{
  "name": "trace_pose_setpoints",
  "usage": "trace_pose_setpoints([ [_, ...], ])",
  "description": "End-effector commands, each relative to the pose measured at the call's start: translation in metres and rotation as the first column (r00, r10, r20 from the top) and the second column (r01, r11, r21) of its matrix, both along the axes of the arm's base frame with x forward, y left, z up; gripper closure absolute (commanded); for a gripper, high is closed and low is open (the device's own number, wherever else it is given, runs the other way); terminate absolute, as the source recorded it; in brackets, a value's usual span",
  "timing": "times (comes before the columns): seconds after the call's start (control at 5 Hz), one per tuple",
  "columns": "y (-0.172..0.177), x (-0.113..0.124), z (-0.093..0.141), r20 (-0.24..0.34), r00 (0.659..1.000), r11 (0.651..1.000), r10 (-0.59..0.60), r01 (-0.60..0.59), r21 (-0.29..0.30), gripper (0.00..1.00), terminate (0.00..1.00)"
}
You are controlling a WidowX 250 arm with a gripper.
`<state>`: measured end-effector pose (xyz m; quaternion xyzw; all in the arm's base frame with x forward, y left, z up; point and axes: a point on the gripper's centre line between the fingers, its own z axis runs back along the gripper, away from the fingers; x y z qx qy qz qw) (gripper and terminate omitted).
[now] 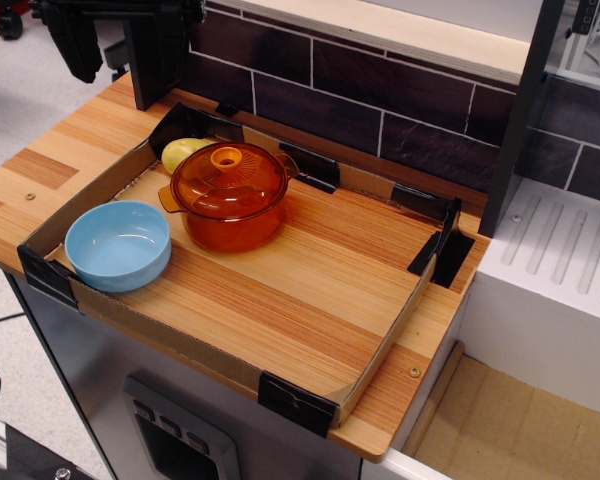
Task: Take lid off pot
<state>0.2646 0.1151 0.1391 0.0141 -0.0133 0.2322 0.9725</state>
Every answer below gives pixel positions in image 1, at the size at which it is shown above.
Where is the dark vertical post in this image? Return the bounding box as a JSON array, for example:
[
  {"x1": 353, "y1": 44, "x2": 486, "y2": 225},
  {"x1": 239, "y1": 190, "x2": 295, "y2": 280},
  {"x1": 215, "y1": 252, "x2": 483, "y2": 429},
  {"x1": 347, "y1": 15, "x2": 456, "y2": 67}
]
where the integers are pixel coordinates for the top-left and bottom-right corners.
[
  {"x1": 479, "y1": 1, "x2": 564, "y2": 238},
  {"x1": 123, "y1": 21, "x2": 188, "y2": 111}
]

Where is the light blue bowl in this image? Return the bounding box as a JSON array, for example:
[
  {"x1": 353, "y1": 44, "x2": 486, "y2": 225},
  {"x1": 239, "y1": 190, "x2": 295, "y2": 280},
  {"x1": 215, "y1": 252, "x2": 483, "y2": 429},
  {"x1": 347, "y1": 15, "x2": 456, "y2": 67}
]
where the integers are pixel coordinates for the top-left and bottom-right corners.
[{"x1": 64, "y1": 200, "x2": 171, "y2": 293}]

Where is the orange glass pot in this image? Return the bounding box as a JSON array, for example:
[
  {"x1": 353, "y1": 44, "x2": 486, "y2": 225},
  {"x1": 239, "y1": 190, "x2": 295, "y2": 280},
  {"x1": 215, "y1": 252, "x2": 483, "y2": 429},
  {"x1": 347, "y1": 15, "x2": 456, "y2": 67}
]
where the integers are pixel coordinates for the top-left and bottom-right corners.
[{"x1": 159, "y1": 183, "x2": 289, "y2": 253}]

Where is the orange glass pot lid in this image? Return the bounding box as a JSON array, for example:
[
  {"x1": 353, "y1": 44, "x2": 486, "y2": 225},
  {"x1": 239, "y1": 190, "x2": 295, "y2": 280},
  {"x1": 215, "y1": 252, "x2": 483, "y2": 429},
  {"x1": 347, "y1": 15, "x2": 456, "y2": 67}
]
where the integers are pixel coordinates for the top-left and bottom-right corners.
[{"x1": 169, "y1": 142, "x2": 299, "y2": 219}]

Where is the white toy sink drainboard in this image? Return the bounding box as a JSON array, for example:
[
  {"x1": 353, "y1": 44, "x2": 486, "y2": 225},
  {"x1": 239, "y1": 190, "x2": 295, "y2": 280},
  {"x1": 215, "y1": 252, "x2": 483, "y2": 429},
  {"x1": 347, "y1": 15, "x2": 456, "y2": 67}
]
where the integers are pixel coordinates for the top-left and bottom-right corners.
[{"x1": 459, "y1": 180, "x2": 600, "y2": 412}]

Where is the dark vertical post left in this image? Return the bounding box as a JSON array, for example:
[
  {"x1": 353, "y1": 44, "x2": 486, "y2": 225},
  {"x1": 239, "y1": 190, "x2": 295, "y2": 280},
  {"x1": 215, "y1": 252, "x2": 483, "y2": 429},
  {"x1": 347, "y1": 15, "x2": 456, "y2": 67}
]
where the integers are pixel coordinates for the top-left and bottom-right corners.
[{"x1": 123, "y1": 21, "x2": 188, "y2": 111}]

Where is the dark vertical post right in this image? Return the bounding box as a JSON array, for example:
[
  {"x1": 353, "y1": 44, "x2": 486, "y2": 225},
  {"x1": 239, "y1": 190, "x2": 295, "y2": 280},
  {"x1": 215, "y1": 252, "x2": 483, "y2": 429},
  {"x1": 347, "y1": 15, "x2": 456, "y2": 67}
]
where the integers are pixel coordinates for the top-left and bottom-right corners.
[{"x1": 479, "y1": 1, "x2": 564, "y2": 238}]

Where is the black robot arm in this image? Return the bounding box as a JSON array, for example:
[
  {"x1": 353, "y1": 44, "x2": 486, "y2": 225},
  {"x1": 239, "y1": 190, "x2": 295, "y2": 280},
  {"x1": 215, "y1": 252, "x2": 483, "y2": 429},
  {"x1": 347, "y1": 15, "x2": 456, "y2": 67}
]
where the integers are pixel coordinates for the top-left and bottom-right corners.
[{"x1": 29, "y1": 1, "x2": 206, "y2": 89}]

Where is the yellow potato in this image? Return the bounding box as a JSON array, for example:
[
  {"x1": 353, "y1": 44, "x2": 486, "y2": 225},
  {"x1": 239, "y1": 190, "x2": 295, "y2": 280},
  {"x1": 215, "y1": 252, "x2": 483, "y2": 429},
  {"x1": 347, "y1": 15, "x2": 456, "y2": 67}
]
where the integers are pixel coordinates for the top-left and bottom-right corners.
[{"x1": 161, "y1": 138, "x2": 214, "y2": 174}]

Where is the light wooden shelf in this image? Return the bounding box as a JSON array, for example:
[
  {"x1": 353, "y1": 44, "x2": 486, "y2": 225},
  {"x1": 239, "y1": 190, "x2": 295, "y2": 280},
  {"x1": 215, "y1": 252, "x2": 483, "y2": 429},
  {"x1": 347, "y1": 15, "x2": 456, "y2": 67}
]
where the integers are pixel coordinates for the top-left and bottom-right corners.
[{"x1": 219, "y1": 1, "x2": 530, "y2": 86}]

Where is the grey oven control panel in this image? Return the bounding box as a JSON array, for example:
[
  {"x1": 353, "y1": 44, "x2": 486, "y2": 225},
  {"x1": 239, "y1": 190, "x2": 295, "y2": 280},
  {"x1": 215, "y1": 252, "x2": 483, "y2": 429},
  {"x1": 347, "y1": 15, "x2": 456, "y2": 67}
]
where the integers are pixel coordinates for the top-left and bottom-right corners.
[{"x1": 123, "y1": 376, "x2": 241, "y2": 479}]

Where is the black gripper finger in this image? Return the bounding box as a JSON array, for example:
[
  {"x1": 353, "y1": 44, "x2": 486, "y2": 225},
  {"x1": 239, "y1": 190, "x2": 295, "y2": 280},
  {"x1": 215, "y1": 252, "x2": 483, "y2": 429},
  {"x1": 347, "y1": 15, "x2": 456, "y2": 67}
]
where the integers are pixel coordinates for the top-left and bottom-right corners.
[{"x1": 45, "y1": 17, "x2": 103, "y2": 84}]

